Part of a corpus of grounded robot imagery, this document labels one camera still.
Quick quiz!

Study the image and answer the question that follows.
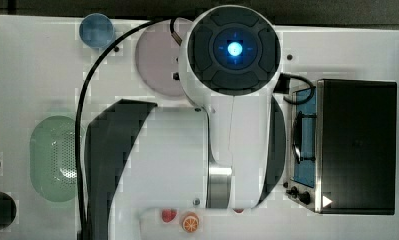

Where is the black toaster oven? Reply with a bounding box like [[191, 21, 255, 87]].
[[284, 79, 397, 215]]

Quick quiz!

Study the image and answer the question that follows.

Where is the large toy strawberry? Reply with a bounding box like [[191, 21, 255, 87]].
[[161, 209, 177, 223]]

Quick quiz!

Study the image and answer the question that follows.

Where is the blue plastic cup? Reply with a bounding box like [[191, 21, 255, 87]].
[[79, 13, 116, 49]]

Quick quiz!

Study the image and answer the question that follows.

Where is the small toy strawberry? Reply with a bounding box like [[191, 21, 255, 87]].
[[233, 208, 244, 214]]

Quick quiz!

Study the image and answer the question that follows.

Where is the lilac round plate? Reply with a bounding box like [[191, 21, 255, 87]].
[[135, 20, 184, 98]]

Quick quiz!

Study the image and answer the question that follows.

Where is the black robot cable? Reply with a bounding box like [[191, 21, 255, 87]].
[[74, 19, 161, 240]]

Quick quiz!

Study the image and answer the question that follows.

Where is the green oval strainer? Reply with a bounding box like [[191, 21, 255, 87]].
[[30, 116, 77, 202]]

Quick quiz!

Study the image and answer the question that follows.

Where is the toy orange slice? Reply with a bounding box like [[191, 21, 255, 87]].
[[181, 212, 200, 233]]

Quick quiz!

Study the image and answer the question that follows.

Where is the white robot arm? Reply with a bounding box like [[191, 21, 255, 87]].
[[84, 5, 284, 240]]

